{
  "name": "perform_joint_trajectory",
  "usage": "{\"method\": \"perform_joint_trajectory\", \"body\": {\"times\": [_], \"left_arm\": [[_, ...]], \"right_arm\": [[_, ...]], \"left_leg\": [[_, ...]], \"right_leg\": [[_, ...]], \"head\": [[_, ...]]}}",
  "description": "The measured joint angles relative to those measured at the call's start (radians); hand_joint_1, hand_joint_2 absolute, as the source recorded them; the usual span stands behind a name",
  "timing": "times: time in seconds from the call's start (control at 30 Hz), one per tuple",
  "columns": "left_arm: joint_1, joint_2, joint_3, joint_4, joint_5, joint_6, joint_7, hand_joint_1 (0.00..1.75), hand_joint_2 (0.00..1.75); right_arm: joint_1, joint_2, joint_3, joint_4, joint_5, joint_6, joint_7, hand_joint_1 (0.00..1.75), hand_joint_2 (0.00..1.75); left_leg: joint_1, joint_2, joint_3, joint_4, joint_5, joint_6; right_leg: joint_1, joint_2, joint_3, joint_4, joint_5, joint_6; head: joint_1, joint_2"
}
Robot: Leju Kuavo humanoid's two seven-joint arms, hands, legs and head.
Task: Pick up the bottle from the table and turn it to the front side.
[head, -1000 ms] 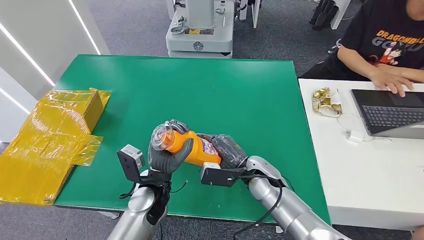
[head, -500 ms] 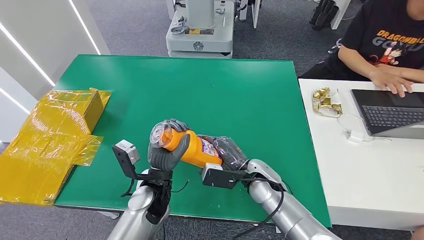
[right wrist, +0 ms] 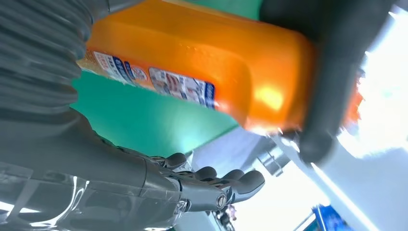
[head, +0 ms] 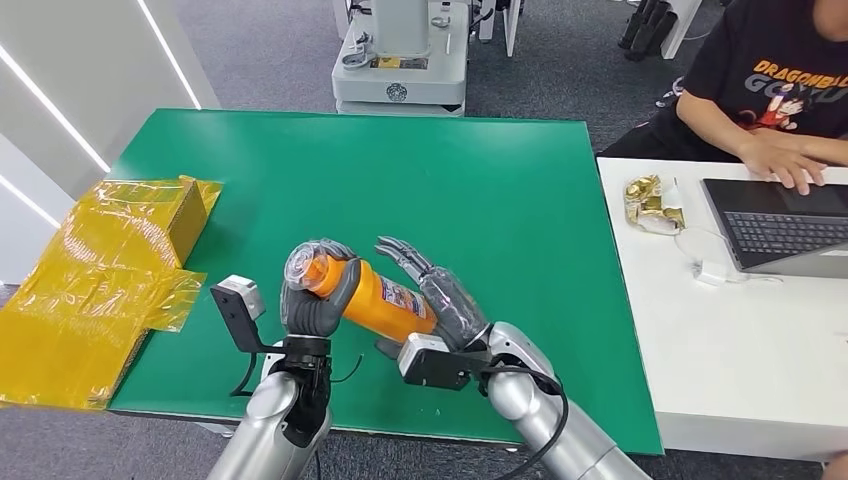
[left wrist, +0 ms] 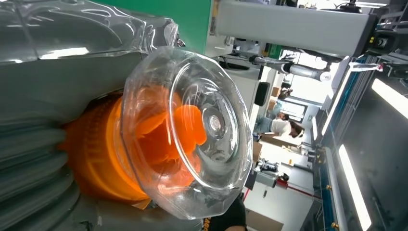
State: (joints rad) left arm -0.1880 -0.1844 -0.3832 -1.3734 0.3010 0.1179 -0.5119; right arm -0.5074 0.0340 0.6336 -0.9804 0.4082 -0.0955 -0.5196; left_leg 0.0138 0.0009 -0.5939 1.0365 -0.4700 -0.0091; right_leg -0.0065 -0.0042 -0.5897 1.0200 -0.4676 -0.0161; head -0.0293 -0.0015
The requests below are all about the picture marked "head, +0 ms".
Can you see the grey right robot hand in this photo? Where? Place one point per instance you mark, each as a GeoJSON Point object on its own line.
{"type": "Point", "coordinates": [450, 305]}

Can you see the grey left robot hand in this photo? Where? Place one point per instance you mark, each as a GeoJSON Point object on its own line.
{"type": "Point", "coordinates": [311, 318]}

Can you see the orange plastic bottle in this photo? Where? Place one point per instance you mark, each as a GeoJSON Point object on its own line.
{"type": "Point", "coordinates": [381, 301]}

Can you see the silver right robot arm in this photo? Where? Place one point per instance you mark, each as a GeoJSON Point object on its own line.
{"type": "Point", "coordinates": [543, 411]}

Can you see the person's right forearm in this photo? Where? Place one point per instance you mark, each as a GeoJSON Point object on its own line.
{"type": "Point", "coordinates": [712, 122]}

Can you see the grey mobile robot base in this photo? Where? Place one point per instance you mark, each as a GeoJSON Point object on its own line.
{"type": "Point", "coordinates": [397, 73]}

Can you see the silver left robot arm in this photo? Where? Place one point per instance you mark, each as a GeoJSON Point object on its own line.
{"type": "Point", "coordinates": [272, 424]}

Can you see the person's left forearm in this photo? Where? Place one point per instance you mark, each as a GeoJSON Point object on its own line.
{"type": "Point", "coordinates": [818, 142]}

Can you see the crumpled gold foil wrapper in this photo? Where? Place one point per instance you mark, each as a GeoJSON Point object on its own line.
{"type": "Point", "coordinates": [652, 205]}

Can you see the yellow film wrapped cardboard box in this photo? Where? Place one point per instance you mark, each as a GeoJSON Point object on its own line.
{"type": "Point", "coordinates": [86, 291]}

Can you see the white charger adapter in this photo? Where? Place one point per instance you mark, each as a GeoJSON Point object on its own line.
{"type": "Point", "coordinates": [710, 272]}

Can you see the white furniture legs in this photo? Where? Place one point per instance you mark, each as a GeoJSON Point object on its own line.
{"type": "Point", "coordinates": [510, 23]}

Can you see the dark grey laptop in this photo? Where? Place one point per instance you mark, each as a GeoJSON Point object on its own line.
{"type": "Point", "coordinates": [785, 228]}

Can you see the person's right hand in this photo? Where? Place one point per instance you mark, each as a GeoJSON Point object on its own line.
{"type": "Point", "coordinates": [782, 162]}

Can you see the white slanted furniture panel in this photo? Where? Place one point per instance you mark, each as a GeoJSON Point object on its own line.
{"type": "Point", "coordinates": [681, 23]}

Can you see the person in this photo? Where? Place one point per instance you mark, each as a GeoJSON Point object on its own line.
{"type": "Point", "coordinates": [762, 66]}

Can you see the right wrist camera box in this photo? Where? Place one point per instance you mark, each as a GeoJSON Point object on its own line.
{"type": "Point", "coordinates": [430, 364]}

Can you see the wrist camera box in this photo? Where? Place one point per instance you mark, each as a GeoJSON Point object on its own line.
{"type": "Point", "coordinates": [242, 298]}
{"type": "Point", "coordinates": [430, 364]}

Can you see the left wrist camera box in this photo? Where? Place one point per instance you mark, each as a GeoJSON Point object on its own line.
{"type": "Point", "coordinates": [242, 298]}

